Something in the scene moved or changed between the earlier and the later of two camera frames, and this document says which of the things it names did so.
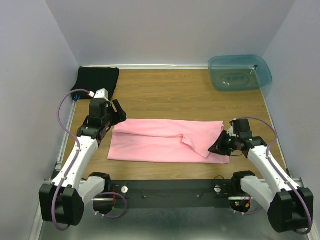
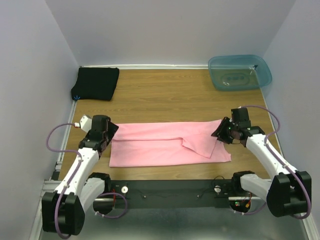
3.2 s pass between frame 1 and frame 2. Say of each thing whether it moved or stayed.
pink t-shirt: moved
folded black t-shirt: stayed
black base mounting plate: stayed
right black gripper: moved
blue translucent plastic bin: stayed
